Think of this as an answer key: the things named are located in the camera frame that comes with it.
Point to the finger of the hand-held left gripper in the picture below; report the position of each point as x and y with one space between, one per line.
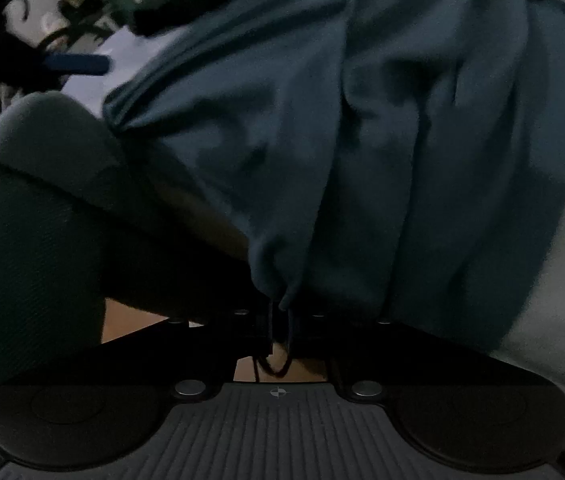
80 64

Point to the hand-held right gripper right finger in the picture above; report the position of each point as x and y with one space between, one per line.
312 335

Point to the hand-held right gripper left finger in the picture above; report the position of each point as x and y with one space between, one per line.
250 332

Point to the teal blue t-shirt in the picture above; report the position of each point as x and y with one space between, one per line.
362 135

